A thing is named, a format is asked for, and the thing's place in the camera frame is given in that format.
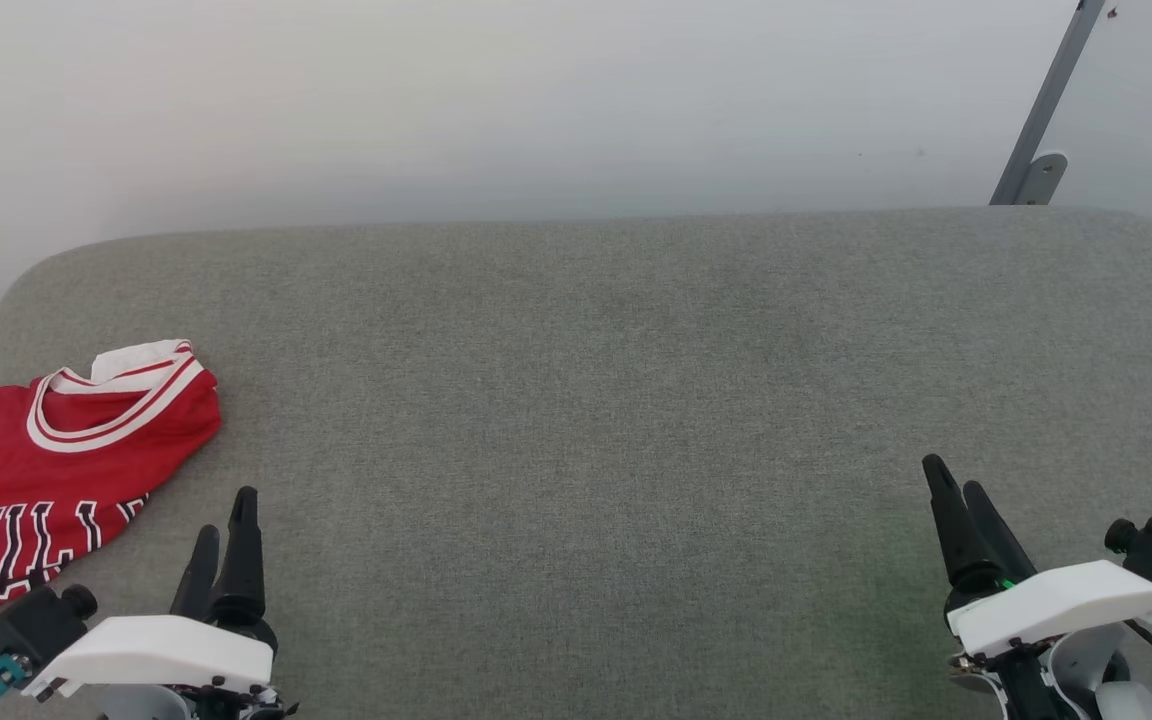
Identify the grey metal pole bracket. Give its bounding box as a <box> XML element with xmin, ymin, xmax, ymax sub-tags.
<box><xmin>1014</xmin><ymin>152</ymin><xmax>1070</xmax><ymax>206</ymax></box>

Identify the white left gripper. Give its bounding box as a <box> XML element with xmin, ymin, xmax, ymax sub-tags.
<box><xmin>21</xmin><ymin>487</ymin><xmax>299</xmax><ymax>720</ymax></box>

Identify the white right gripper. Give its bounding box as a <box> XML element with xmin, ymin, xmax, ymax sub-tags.
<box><xmin>922</xmin><ymin>454</ymin><xmax>1152</xmax><ymax>720</ymax></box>

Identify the grey fabric sofa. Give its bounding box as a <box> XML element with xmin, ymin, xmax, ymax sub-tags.
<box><xmin>0</xmin><ymin>205</ymin><xmax>1152</xmax><ymax>720</ymax></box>

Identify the red Bulls basketball jersey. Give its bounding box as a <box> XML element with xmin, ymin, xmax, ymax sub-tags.
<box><xmin>0</xmin><ymin>339</ymin><xmax>222</xmax><ymax>644</ymax></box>

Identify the grey metal pole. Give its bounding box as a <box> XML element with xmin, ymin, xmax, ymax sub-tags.
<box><xmin>989</xmin><ymin>0</ymin><xmax>1107</xmax><ymax>206</ymax></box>

